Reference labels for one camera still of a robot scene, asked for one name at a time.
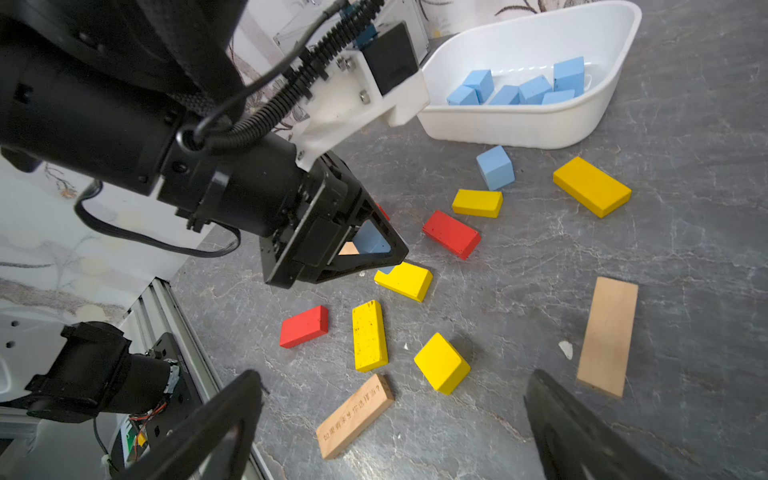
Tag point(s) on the light blue cube block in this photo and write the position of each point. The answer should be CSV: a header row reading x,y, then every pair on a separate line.
x,y
556,97
496,168
570,75
463,96
369,240
533,90
481,81

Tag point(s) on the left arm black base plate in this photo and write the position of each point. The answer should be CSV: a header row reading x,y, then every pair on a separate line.
x,y
139,433

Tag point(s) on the yellow long block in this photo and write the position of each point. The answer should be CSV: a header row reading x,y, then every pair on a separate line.
x,y
370,348

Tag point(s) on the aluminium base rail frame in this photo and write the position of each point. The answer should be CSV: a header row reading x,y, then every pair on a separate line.
x,y
92,400

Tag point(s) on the yellow flat block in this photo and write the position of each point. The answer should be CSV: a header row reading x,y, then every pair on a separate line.
x,y
406,279

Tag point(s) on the red rectangular block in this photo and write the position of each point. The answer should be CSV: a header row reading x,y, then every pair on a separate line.
x,y
453,235

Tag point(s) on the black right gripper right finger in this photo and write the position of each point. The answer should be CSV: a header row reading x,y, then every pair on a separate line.
x,y
573,443

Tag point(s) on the red long block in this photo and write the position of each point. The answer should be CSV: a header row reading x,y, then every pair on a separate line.
x,y
304,327

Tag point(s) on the yellow cube block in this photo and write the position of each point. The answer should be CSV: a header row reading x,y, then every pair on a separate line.
x,y
442,365

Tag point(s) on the yellow small block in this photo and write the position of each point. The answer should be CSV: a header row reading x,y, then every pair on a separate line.
x,y
478,203

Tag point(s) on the long light blue block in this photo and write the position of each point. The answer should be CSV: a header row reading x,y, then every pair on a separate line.
x,y
506,96

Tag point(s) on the natural wood long block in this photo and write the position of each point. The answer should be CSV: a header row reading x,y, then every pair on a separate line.
x,y
354,416
605,352

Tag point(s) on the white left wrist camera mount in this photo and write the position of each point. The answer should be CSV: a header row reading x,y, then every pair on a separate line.
x,y
380,79

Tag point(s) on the white plastic tub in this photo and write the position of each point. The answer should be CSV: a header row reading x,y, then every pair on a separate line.
x,y
518,50

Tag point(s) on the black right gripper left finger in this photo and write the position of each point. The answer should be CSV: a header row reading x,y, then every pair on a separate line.
x,y
215,440

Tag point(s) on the red small block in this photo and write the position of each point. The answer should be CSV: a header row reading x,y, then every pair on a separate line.
x,y
383,212

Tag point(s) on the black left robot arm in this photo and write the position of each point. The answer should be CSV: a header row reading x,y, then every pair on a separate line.
x,y
142,95

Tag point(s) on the yellow rectangular block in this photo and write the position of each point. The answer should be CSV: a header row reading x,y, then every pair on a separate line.
x,y
597,191

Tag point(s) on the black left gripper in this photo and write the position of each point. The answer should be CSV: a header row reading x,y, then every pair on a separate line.
x,y
314,226

